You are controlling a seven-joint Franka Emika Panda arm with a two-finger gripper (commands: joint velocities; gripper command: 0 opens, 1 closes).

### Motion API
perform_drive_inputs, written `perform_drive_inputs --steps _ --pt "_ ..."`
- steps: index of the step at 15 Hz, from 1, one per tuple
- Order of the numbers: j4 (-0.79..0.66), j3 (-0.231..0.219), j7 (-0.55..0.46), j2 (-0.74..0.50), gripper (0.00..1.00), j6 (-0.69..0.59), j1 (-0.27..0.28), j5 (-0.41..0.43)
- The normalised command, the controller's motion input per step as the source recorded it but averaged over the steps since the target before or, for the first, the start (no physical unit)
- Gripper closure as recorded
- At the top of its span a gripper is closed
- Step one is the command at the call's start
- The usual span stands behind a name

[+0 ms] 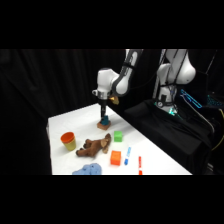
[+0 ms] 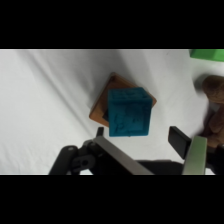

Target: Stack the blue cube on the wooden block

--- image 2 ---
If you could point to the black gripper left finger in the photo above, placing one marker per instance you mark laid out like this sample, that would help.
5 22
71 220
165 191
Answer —
121 156

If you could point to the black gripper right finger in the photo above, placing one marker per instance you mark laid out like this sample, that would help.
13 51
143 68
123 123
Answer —
193 155

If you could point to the wooden block with dark hole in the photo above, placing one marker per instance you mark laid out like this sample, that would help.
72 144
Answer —
99 110

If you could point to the brown plush toy animal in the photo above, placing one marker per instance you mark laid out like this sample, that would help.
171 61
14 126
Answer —
215 110

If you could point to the blue cube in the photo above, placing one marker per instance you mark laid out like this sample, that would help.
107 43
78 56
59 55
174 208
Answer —
129 111

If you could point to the green cube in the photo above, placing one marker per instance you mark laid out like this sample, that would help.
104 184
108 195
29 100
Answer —
208 55

